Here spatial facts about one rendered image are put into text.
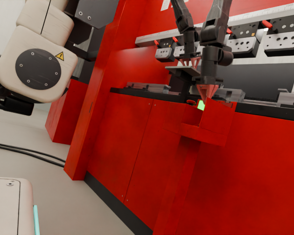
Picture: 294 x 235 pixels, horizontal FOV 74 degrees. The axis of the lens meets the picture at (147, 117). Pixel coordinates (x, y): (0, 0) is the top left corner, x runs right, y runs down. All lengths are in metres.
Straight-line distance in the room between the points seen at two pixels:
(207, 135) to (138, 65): 1.39
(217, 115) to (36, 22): 0.61
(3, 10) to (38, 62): 7.54
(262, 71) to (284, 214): 1.12
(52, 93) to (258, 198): 0.81
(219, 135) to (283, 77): 1.01
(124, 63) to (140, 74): 0.21
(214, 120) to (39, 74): 0.56
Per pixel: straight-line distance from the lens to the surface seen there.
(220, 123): 0.76
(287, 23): 1.21
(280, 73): 1.70
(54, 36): 0.60
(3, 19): 8.05
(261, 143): 0.92
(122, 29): 1.91
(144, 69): 2.03
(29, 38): 0.60
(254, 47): 1.24
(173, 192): 0.81
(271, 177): 0.90
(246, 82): 1.75
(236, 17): 1.36
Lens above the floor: 0.68
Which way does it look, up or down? 1 degrees up
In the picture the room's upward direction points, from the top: 16 degrees clockwise
